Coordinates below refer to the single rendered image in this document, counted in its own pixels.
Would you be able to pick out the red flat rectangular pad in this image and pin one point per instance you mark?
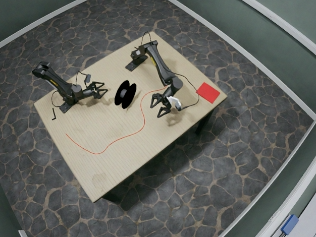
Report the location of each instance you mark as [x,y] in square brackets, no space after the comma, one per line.
[208,92]

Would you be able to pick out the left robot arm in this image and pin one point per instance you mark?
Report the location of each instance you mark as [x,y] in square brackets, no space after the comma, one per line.
[167,78]

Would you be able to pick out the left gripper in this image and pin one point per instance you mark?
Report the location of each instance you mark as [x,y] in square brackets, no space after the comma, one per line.
[166,101]

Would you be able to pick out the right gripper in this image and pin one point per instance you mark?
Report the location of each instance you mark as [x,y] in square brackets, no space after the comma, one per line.
[89,89]

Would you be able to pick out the black disc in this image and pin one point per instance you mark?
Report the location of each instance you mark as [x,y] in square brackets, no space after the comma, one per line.
[125,94]

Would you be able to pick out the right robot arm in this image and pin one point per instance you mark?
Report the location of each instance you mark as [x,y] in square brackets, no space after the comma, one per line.
[71,93]

